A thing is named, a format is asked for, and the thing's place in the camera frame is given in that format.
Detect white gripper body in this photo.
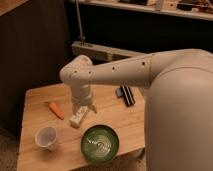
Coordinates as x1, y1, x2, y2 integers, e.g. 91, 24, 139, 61
71, 85, 93, 107

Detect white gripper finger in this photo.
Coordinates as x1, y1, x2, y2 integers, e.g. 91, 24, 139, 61
89, 104, 97, 114
72, 103, 79, 115

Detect white bottle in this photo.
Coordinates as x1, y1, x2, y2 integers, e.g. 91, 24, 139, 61
70, 106, 89, 128

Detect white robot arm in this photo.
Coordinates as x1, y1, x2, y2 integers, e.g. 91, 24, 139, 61
60, 49, 213, 171

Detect green ceramic bowl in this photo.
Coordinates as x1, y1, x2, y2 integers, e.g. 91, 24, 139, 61
81, 125, 120, 165

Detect orange carrot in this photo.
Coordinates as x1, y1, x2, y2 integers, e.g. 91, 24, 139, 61
47, 102, 64, 120

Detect black striped object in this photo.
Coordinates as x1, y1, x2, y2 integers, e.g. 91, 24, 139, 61
116, 86, 135, 107

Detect grey metal beam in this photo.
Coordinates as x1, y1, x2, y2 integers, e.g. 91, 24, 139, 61
71, 41, 141, 62

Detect white plastic cup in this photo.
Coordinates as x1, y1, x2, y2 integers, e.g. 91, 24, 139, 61
35, 126, 58, 151

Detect metal pole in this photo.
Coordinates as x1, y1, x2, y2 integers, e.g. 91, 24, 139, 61
75, 0, 85, 45

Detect wooden shelf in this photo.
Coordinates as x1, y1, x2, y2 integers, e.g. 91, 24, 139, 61
71, 0, 213, 21

